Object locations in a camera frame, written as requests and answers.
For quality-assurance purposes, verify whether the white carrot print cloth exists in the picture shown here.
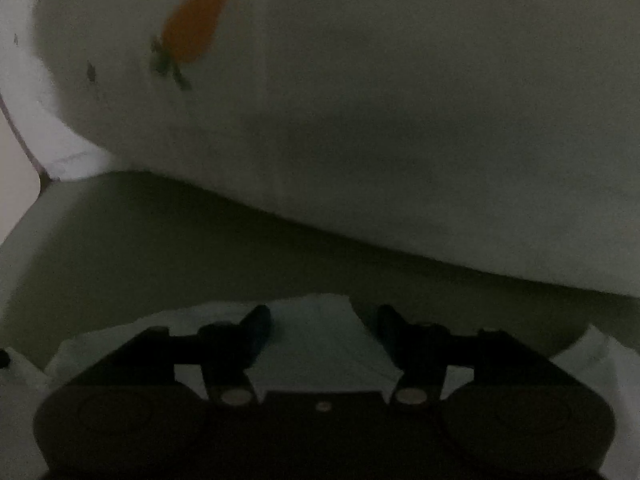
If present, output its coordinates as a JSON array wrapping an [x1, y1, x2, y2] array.
[[30, 0, 640, 298]]

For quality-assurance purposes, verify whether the pale blue garment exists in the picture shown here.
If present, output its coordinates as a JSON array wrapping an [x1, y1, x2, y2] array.
[[45, 294, 640, 411]]

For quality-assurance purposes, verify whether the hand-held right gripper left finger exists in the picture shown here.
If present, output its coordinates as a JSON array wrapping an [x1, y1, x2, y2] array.
[[75, 304, 274, 406]]

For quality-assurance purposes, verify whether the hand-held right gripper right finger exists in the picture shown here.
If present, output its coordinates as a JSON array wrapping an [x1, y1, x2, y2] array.
[[375, 303, 567, 406]]

